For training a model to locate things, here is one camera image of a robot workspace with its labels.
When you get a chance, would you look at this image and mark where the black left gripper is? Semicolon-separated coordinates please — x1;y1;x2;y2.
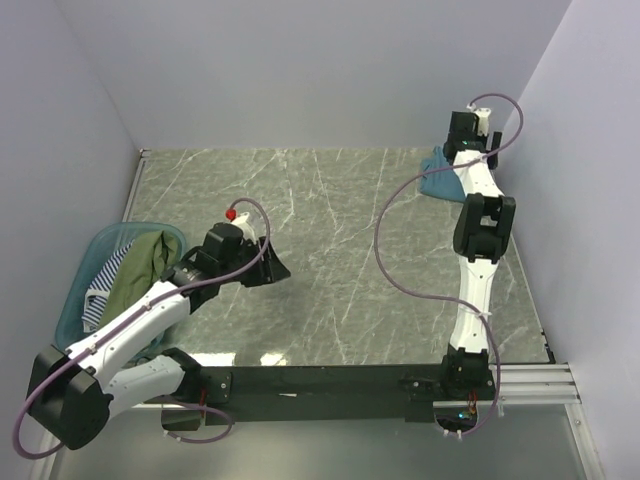
219;235;290;287

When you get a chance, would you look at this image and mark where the olive green tank top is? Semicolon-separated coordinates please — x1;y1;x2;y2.
99;230;181;328

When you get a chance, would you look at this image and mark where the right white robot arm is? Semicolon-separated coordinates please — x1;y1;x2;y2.
438;106;516;400

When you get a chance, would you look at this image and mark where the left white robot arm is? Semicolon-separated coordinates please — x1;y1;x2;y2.
21;219;291;450

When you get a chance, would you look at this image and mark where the blue white striped tank top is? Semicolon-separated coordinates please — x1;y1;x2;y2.
81;241;133;333

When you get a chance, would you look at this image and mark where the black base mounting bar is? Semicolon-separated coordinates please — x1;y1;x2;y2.
147;364;500;423

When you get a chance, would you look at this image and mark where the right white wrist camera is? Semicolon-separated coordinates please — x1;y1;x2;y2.
466;103;492;137

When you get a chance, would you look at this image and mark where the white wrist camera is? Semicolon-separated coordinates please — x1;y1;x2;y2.
225;208;258;242
466;103;492;137

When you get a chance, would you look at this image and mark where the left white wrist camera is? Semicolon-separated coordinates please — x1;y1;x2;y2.
225;208;258;242

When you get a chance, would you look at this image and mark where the aluminium frame rail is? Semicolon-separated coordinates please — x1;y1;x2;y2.
98;358;578;414

